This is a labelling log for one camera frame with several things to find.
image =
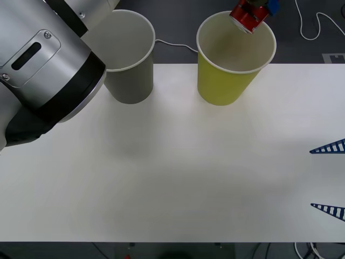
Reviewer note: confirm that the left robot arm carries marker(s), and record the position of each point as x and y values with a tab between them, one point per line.
40	59

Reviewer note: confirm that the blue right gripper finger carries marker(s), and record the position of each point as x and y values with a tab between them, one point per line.
334	211
332	148

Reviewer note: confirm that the red drink can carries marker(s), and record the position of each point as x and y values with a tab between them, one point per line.
246	17

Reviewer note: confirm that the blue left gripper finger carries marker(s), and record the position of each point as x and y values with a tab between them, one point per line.
273	6

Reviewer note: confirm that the grey plastic bin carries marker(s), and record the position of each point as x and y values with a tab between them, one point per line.
132	81

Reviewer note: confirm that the yellow-green plastic bin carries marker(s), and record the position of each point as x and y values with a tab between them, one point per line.
221	86

